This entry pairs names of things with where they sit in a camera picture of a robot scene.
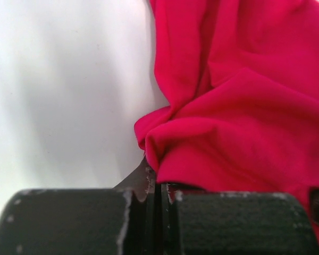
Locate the red t shirt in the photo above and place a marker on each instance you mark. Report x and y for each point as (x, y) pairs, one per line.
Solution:
(242, 82)

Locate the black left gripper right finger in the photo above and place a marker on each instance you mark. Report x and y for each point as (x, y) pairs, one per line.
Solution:
(199, 222)

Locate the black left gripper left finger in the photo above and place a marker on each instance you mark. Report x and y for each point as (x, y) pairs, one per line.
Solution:
(82, 221)

